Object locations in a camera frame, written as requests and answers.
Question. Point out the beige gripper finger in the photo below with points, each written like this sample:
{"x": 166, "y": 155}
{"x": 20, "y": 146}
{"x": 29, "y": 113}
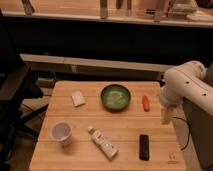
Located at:
{"x": 166, "y": 116}

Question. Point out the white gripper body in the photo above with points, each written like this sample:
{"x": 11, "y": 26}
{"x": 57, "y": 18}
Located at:
{"x": 169, "y": 98}

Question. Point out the green ceramic bowl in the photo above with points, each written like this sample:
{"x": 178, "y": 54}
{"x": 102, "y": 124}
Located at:
{"x": 115, "y": 97}

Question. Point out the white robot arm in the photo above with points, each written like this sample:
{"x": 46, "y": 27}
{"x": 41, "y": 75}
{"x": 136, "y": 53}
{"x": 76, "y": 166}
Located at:
{"x": 185, "y": 81}

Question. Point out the orange carrot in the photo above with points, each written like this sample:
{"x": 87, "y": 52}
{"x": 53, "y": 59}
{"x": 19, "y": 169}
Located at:
{"x": 146, "y": 104}

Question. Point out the black remote control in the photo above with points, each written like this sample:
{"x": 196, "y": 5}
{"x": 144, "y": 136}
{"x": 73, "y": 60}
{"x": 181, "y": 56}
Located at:
{"x": 144, "y": 147}

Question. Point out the white tube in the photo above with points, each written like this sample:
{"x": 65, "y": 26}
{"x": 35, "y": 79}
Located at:
{"x": 103, "y": 143}

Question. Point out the white rectangular block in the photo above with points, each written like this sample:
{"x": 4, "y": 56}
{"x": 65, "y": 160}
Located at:
{"x": 77, "y": 98}

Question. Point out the white plastic cup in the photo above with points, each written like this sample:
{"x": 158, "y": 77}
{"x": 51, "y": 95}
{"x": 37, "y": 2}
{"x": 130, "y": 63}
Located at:
{"x": 62, "y": 133}

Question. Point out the dark chair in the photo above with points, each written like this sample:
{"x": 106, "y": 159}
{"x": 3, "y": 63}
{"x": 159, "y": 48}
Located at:
{"x": 17, "y": 82}

